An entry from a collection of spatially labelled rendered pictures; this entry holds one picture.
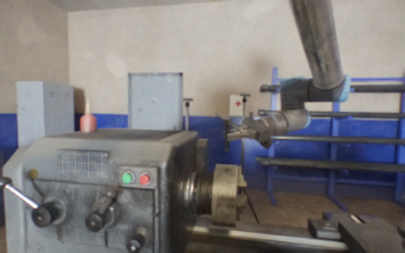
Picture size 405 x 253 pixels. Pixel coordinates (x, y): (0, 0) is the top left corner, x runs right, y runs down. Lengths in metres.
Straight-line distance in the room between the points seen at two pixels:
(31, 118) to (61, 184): 3.41
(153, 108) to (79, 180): 3.41
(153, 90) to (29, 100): 1.94
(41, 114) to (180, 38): 2.65
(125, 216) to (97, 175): 0.16
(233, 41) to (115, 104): 2.59
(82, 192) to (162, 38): 3.78
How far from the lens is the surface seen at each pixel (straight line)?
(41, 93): 4.09
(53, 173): 0.89
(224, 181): 0.83
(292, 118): 0.88
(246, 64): 3.96
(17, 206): 1.05
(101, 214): 0.74
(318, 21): 0.62
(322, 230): 1.27
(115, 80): 4.61
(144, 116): 4.24
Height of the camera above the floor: 1.45
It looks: 4 degrees down
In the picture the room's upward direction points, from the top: 1 degrees clockwise
